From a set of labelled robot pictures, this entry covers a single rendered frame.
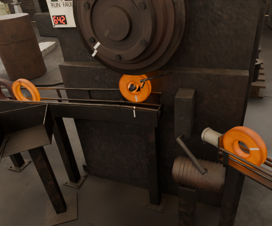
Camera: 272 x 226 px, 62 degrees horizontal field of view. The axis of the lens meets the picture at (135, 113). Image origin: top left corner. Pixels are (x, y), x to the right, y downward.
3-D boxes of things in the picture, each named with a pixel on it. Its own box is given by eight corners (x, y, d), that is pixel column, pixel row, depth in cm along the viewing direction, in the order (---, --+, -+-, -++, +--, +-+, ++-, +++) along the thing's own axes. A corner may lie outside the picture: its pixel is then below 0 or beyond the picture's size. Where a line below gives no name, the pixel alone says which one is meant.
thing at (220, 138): (229, 151, 93) (230, 129, 88) (230, 152, 92) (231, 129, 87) (217, 159, 90) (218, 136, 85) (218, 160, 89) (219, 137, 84)
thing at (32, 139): (39, 202, 154) (-6, 113, 116) (78, 193, 158) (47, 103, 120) (35, 230, 137) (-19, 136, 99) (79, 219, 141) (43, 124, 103)
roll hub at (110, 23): (172, 24, 79) (123, 70, 96) (117, -43, 74) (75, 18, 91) (168, 28, 75) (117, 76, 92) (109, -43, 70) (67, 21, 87)
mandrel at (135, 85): (140, 78, 118) (139, 70, 116) (147, 79, 116) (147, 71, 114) (127, 93, 105) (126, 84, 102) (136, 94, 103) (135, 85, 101)
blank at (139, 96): (117, 71, 108) (114, 74, 105) (148, 68, 101) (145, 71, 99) (125, 100, 115) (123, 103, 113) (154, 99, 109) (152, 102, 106)
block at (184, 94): (178, 127, 118) (179, 85, 106) (194, 129, 116) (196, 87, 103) (173, 140, 110) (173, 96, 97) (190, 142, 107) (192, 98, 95)
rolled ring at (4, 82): (7, 80, 136) (11, 77, 138) (-13, 80, 143) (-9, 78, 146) (20, 106, 145) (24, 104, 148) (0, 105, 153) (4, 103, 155)
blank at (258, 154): (238, 164, 89) (232, 168, 87) (222, 128, 89) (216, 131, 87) (275, 166, 75) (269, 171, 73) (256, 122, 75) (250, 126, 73)
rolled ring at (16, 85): (7, 90, 141) (11, 88, 143) (29, 112, 144) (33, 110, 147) (17, 74, 129) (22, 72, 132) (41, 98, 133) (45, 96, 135)
